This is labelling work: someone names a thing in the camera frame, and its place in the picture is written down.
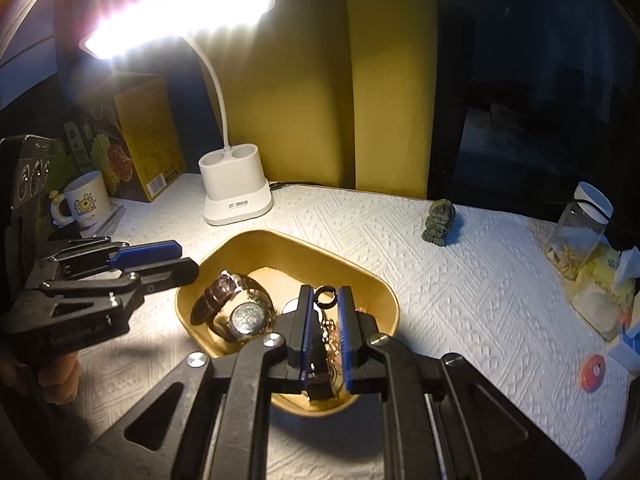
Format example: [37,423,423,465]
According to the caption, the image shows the small red round object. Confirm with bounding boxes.
[580,354,606,391]

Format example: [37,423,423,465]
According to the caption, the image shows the brown leather strap watch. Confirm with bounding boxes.
[191,271,277,346]

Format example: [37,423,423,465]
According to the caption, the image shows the clear plastic jar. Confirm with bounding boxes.
[542,181,614,281]

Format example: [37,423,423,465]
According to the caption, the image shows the white and blue box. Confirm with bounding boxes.
[607,310,640,366]

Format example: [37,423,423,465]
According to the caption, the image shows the pen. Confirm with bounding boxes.
[90,204,126,236]

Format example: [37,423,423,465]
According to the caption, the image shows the printed cardboard box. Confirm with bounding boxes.
[75,72,188,204]

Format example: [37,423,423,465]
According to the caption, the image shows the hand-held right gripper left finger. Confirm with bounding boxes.
[87,286,315,480]

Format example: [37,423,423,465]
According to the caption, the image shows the yellow curtain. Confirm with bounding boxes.
[165,0,441,198]

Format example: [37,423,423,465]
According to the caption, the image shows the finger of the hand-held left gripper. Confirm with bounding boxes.
[40,257,201,318]
[50,236,183,278]

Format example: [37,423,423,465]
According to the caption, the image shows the beaded bracelets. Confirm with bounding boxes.
[315,310,351,403]

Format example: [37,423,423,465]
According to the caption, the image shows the small stone figurine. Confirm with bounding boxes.
[422,199,460,247]

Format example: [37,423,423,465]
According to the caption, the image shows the black cable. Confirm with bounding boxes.
[270,180,346,190]

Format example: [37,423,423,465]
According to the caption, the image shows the white cartoon mug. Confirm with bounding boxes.
[50,170,112,236]

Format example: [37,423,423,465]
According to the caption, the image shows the white desk lamp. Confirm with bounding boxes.
[80,0,278,227]

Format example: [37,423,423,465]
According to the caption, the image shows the yellow storage bin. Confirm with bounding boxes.
[175,230,399,415]

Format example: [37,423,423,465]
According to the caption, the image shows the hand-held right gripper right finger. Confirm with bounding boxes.
[340,287,588,480]

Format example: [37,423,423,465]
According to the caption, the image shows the white textured tablecloth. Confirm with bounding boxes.
[75,172,631,480]

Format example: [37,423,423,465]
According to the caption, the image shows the yellow tissue pack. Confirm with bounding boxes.
[570,245,640,343]

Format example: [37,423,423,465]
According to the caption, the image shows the person's left hand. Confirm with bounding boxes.
[39,351,83,406]

